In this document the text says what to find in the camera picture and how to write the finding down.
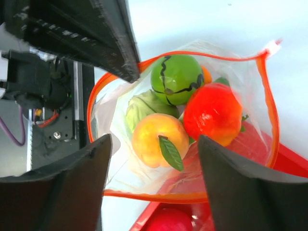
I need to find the toy yellow orange mango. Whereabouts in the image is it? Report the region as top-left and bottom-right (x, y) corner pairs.
(131, 113), (189, 171)

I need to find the toy red apple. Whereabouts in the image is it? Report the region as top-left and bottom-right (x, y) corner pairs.
(145, 208), (193, 231)

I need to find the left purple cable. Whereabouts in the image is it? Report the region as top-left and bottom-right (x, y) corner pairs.
(0, 105), (26, 147)

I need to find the clear zip top bag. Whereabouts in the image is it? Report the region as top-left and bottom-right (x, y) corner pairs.
(87, 40), (281, 204)

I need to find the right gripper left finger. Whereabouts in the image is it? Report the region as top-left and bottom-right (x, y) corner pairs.
(0, 134), (112, 231)

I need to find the toy whole watermelon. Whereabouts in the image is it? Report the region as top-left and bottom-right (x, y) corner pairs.
(151, 54), (205, 106)

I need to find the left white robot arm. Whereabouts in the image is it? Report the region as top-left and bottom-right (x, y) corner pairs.
(0, 0), (140, 109)

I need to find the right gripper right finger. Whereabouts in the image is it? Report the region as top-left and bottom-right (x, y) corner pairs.
(198, 135), (308, 231)

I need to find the toy green cabbage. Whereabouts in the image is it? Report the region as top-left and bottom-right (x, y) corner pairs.
(126, 90), (180, 132)

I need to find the toy watermelon slice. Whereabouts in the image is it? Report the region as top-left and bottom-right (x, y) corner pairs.
(227, 121), (272, 166)

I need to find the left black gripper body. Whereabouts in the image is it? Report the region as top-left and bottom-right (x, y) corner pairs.
(0, 0), (140, 83)

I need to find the toy red orange tomato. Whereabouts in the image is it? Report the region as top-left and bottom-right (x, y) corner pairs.
(183, 83), (243, 146)

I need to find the red plastic tray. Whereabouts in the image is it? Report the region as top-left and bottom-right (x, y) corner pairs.
(131, 142), (308, 231)

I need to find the toy orange tangerine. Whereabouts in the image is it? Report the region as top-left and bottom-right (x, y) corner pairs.
(201, 65), (212, 84)

